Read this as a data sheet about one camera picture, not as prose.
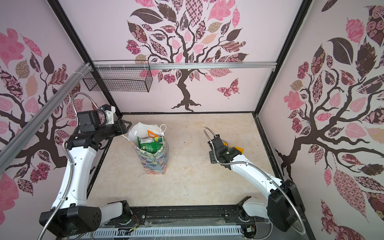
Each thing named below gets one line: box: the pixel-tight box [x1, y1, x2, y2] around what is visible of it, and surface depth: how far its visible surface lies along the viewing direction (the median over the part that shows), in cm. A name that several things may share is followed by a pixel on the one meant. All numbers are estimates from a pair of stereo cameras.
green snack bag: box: [137, 136, 164, 154], surface depth 79 cm
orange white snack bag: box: [147, 130, 159, 138], surface depth 88 cm
